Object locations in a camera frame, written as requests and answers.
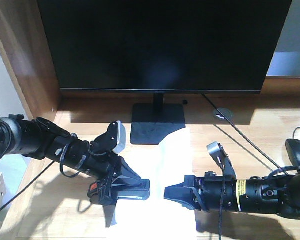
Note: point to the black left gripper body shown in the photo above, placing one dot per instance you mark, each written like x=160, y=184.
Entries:
x=100, y=158

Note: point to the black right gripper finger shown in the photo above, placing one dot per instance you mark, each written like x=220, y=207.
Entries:
x=181, y=195

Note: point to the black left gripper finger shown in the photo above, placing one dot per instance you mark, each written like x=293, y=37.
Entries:
x=104, y=191
x=124, y=175

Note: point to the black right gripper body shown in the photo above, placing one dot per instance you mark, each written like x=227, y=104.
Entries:
x=204, y=193

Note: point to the black stapler with orange label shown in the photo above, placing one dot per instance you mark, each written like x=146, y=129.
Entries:
x=128, y=193

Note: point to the white paper sheets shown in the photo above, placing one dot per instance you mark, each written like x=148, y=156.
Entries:
x=164, y=165

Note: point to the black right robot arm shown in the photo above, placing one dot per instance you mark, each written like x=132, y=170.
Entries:
x=274, y=194

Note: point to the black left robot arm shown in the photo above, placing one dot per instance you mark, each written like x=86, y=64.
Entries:
x=40, y=138

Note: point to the wooden desk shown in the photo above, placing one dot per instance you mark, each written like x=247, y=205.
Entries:
x=56, y=207

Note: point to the black computer mouse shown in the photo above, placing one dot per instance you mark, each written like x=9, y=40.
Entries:
x=293, y=151

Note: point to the black computer monitor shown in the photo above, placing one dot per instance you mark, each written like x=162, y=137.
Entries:
x=162, y=47

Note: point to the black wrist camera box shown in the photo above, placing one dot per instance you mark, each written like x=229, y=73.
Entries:
x=116, y=134

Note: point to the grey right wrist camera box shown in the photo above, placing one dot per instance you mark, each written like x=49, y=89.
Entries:
x=217, y=153

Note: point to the grey desk cable grommet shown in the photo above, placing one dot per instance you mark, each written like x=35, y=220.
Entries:
x=222, y=114

